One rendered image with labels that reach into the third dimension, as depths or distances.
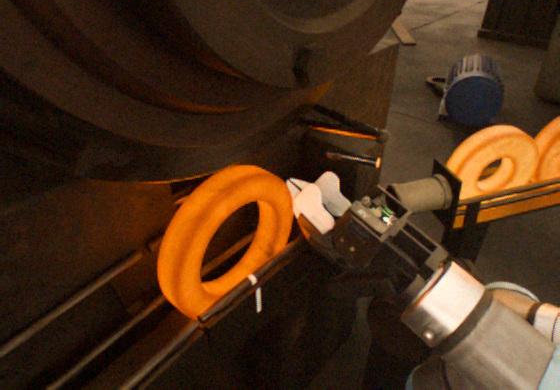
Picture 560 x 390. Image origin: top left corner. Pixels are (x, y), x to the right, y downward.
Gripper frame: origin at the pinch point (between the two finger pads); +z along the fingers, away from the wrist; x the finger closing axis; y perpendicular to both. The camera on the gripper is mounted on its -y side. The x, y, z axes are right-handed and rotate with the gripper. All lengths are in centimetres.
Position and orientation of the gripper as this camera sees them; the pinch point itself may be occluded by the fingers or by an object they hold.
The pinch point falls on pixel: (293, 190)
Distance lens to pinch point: 55.5
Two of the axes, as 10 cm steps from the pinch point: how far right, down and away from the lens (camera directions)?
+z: -7.0, -6.2, 3.6
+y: 2.3, -6.7, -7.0
